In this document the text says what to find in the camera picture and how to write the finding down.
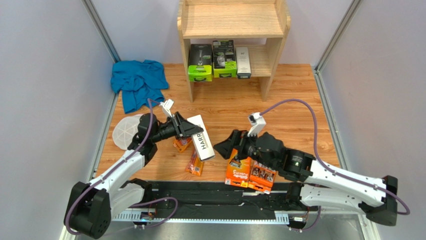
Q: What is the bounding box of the white round mesh lid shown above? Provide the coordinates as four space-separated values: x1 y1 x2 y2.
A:
112 114 143 150

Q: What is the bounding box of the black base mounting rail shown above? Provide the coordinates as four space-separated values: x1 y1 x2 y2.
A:
113 181 318 225

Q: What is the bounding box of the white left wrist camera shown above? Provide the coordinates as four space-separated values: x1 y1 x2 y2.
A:
159 99 175 118

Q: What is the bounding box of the white Harry's razor box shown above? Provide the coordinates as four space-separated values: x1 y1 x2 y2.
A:
187 114 215 162

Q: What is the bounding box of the orange Gillette Fusion5 razor box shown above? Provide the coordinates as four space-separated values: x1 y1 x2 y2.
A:
224 149 252 188

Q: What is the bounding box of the wooden two-tier shelf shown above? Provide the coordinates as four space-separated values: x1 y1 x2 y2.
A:
176 0 292 101

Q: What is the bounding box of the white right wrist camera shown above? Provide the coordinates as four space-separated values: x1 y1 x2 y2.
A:
247 112 266 137

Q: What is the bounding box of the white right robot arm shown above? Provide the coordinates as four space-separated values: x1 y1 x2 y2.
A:
213 130 398 227

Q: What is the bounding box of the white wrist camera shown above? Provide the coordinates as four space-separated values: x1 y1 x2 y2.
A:
247 112 266 137
159 99 175 118

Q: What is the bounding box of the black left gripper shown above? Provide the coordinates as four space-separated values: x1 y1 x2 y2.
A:
151 111 203 144

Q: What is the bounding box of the green black razor box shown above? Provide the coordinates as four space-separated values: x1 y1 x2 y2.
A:
212 40 237 78
188 44 213 82

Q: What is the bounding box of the green black razor box left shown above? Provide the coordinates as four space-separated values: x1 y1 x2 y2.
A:
188 44 213 82

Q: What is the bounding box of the blue crumpled cloth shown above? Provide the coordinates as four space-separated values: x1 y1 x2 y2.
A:
110 59 170 114

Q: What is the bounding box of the green black razor box right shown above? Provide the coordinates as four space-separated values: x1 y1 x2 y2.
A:
212 40 237 78

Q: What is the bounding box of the tall white razor box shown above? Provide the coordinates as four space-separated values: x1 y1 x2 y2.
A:
235 47 252 79

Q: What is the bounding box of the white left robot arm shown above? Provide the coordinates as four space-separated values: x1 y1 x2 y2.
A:
63 112 206 239

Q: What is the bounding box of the orange Gillette cartridge box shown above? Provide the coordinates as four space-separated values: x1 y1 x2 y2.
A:
248 161 277 194

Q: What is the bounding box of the long orange Bic razor bag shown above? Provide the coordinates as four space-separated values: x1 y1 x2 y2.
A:
184 149 204 176

